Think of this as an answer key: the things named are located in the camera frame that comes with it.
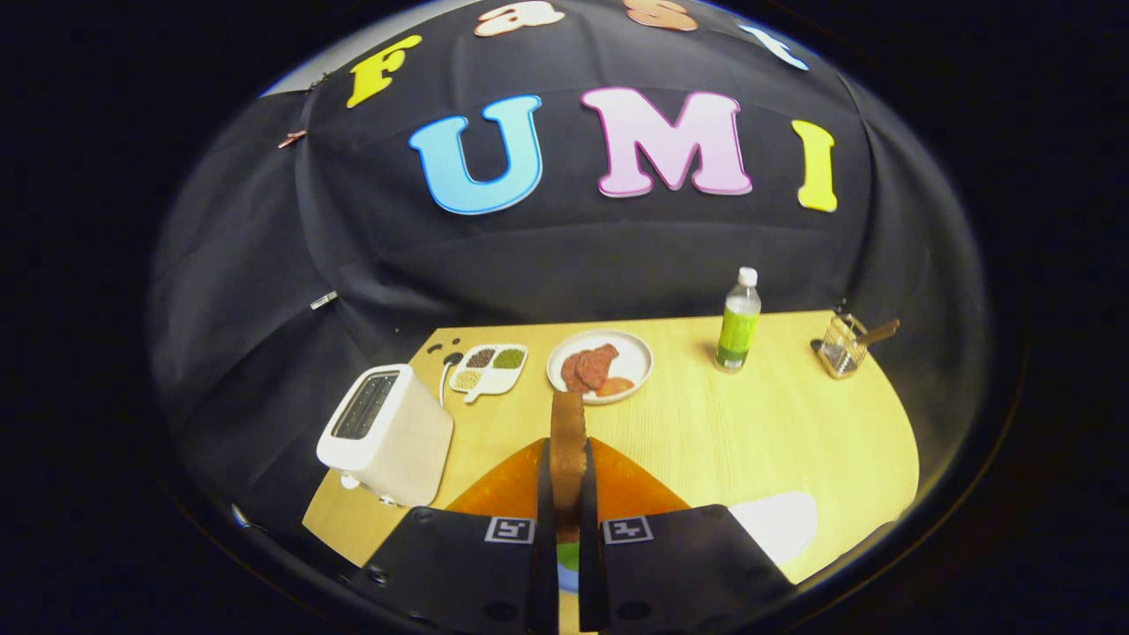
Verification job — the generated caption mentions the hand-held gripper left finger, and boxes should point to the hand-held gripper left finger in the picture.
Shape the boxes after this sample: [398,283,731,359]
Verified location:
[348,438,562,635]

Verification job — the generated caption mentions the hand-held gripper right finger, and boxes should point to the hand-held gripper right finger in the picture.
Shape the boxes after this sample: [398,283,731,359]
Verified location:
[578,437,799,635]

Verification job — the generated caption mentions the toasted bread slice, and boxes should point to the toasted bread slice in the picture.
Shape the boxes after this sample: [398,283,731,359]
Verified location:
[550,391,588,530]

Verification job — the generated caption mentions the brown meat piece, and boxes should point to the brown meat piece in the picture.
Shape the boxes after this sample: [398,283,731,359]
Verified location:
[561,344,620,394]

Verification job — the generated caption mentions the white seasoning tray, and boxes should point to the white seasoning tray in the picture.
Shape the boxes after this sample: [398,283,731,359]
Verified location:
[448,343,529,405]

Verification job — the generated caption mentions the white round plate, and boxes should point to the white round plate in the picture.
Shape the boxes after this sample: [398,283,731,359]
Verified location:
[546,330,654,406]

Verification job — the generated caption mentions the white toaster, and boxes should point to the white toaster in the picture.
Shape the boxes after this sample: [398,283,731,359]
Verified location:
[316,363,455,508]

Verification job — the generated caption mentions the white square plate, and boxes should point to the white square plate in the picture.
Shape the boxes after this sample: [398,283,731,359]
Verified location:
[728,490,819,567]

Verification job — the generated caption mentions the green label plastic bottle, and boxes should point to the green label plastic bottle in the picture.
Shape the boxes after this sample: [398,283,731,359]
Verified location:
[714,267,762,374]

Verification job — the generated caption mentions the black backdrop cloth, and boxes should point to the black backdrop cloth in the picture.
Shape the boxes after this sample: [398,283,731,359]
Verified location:
[146,0,989,530]

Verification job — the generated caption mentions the white toaster power cord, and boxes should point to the white toaster power cord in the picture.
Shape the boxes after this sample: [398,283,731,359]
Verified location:
[437,353,465,407]

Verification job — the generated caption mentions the metal wire basket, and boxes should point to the metal wire basket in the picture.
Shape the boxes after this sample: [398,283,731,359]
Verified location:
[811,313,870,380]

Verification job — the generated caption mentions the wooden handled utensil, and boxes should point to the wooden handled utensil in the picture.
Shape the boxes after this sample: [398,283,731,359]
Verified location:
[851,318,901,347]

